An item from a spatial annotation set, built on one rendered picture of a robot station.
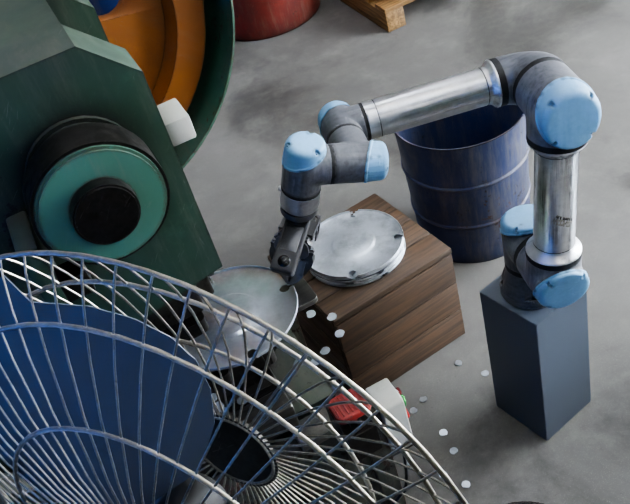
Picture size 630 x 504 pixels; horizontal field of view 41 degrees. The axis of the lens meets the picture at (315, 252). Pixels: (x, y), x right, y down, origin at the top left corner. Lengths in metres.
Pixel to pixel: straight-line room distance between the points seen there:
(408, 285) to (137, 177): 1.34
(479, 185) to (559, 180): 0.96
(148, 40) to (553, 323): 1.12
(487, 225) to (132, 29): 1.39
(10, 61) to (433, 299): 1.56
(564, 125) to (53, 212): 0.91
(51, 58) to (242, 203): 2.27
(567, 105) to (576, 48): 2.34
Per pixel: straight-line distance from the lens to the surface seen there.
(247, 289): 1.79
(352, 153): 1.54
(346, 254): 2.39
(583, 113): 1.61
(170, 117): 1.29
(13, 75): 1.19
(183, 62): 1.82
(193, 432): 0.76
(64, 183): 1.13
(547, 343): 2.11
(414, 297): 2.41
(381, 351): 2.45
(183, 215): 1.34
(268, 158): 3.61
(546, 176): 1.70
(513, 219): 1.96
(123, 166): 1.14
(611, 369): 2.53
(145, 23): 1.81
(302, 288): 1.75
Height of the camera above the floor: 1.94
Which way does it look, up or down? 39 degrees down
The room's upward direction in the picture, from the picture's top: 17 degrees counter-clockwise
